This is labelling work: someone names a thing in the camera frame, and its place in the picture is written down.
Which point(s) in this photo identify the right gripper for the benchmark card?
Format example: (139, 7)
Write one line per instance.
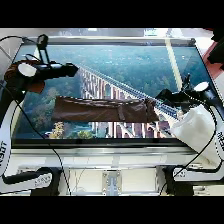
(170, 96)

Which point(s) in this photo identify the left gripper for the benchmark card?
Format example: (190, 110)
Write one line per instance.
(70, 70)

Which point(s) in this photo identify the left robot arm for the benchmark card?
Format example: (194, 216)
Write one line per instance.
(46, 70)

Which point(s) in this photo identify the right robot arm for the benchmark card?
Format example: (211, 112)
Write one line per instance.
(208, 96)

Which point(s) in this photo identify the white garment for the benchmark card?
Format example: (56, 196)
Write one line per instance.
(195, 128)

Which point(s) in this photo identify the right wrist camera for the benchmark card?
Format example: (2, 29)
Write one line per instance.
(186, 83)

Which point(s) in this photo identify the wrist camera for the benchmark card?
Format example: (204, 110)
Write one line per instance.
(42, 41)
(186, 83)

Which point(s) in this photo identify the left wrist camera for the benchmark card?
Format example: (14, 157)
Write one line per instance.
(42, 41)

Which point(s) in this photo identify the silver frame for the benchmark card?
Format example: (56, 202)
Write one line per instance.
(113, 154)

